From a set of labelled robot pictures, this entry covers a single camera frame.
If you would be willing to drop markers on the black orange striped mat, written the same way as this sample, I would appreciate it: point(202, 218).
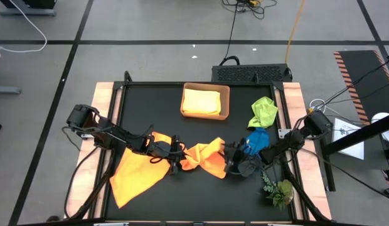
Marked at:
point(360, 69)

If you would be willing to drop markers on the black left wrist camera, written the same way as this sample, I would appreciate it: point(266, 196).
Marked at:
point(163, 148)

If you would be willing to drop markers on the light wooden side board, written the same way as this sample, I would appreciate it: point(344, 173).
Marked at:
point(102, 94)
point(313, 182)

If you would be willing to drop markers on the white paper sheet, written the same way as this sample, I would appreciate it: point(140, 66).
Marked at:
point(351, 152)

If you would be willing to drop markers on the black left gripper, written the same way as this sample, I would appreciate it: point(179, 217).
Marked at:
point(175, 147)

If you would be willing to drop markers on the grey desk foot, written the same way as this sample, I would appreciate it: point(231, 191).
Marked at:
point(25, 13)

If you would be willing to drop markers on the blue microfiber towel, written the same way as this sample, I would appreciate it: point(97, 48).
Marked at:
point(257, 139)

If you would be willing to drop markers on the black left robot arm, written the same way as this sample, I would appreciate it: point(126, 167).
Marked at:
point(119, 136)

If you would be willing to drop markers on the black computer case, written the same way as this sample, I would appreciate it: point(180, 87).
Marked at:
point(251, 73)

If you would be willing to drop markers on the grey floor bar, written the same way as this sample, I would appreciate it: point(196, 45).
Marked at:
point(6, 90)

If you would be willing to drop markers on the black metal beam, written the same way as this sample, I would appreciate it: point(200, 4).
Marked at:
point(370, 132)

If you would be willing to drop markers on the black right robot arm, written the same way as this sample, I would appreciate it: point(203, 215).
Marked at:
point(318, 124)

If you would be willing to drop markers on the orange plastic bin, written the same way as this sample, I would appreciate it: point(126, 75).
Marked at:
point(204, 117)

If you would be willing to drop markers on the black stand post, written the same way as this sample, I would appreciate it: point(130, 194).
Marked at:
point(329, 175)

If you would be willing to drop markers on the orange microfiber towel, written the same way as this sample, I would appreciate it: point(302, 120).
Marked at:
point(207, 157)
point(135, 175)

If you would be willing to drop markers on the green microfiber towel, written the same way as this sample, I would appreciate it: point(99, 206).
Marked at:
point(263, 111)

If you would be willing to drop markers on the artificial green plant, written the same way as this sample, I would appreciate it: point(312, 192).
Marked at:
point(280, 194)

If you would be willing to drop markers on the white round object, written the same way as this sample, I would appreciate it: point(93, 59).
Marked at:
point(379, 116)

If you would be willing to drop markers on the black support leg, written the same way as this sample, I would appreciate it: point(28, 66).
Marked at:
point(302, 194)
point(94, 194)

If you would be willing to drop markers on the yellow microfiber towel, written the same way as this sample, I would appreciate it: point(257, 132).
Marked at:
point(200, 102)

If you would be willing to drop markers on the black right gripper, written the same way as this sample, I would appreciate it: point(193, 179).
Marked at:
point(241, 160)

